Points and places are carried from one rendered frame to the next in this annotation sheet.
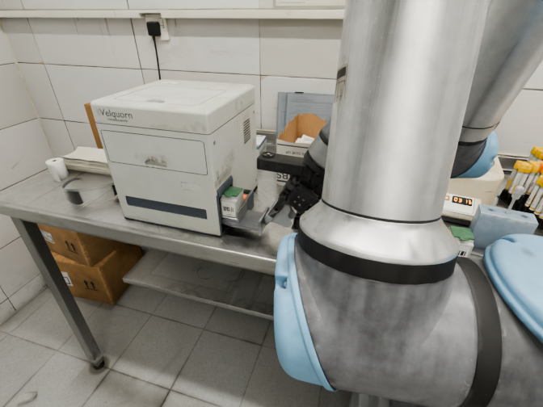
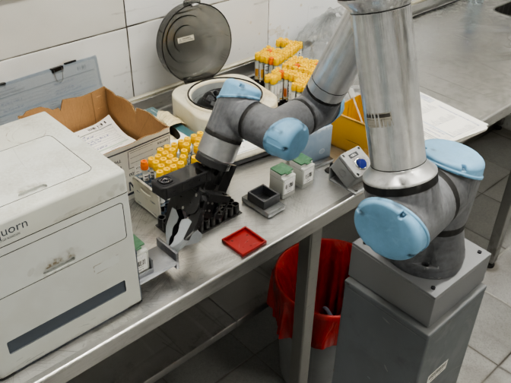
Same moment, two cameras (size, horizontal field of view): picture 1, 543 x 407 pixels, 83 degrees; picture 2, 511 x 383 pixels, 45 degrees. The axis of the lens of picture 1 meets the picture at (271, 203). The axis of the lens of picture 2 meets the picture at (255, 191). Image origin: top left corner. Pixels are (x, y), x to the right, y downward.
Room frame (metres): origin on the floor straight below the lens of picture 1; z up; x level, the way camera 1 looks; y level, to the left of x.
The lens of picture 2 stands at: (-0.02, 0.74, 1.72)
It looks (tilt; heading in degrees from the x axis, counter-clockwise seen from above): 35 degrees down; 300
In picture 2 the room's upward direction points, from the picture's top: 1 degrees clockwise
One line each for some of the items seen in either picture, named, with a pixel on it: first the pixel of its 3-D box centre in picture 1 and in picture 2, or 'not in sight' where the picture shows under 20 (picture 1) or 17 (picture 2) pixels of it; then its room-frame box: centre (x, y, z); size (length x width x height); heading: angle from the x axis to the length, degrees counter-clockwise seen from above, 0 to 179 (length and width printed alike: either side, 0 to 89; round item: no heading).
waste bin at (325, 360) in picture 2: not in sight; (320, 324); (0.49, -0.58, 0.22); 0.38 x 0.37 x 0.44; 73
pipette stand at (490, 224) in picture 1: (498, 232); (310, 144); (0.53, -0.49, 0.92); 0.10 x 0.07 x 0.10; 65
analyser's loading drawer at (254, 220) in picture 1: (225, 211); (124, 273); (0.62, 0.11, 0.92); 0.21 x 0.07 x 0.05; 73
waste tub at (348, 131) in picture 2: not in sight; (363, 126); (0.46, -0.65, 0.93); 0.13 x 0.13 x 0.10; 78
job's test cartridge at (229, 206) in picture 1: (232, 203); (132, 257); (0.62, 0.09, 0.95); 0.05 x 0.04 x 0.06; 163
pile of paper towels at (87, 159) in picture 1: (98, 160); not in sight; (0.98, 0.60, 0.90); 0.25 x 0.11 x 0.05; 73
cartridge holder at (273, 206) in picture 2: not in sight; (263, 199); (0.54, -0.27, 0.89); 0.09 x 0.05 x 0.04; 164
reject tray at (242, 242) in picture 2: not in sight; (244, 241); (0.51, -0.13, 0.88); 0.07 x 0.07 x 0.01; 73
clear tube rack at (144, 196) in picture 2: not in sight; (182, 181); (0.72, -0.21, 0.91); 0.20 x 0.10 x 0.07; 73
